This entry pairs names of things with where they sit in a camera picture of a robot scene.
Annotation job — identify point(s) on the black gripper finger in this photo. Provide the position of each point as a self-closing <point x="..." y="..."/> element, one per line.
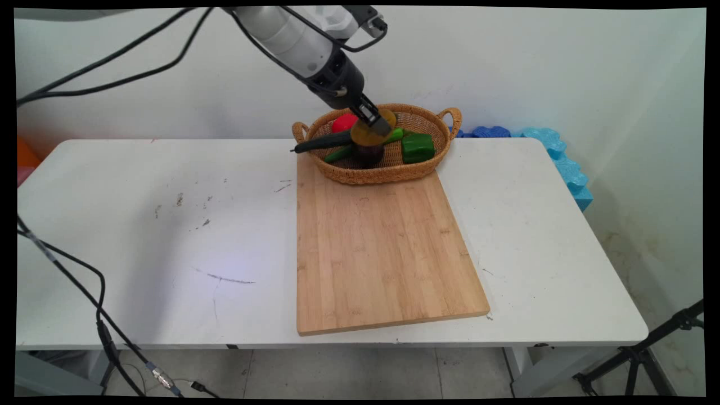
<point x="367" y="110"/>
<point x="385" y="125"/>

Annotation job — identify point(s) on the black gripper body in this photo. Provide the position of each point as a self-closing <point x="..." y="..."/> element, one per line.
<point x="340" y="81"/>

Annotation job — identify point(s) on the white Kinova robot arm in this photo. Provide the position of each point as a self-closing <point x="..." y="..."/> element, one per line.
<point x="287" y="36"/>

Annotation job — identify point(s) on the red toy bell pepper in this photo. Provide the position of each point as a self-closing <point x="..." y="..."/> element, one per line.
<point x="342" y="122"/>

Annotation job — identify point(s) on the green toy bell pepper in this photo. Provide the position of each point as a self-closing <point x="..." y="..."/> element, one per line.
<point x="418" y="148"/>

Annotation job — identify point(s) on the dark green toy cucumber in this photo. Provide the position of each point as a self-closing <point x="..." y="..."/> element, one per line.
<point x="337" y="154"/>
<point x="323" y="142"/>

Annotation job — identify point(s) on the bamboo cutting board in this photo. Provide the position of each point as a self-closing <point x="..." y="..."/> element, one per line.
<point x="382" y="247"/>

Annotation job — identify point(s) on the blue foam mat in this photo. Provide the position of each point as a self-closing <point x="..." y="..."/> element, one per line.
<point x="562" y="160"/>

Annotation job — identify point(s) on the white table leg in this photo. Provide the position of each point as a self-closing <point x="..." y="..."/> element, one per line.
<point x="540" y="371"/>

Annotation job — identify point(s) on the orange box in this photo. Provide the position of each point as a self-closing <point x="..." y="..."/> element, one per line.
<point x="27" y="154"/>

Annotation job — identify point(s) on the black camera tripod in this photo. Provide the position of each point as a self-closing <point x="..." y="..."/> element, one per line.
<point x="641" y="354"/>

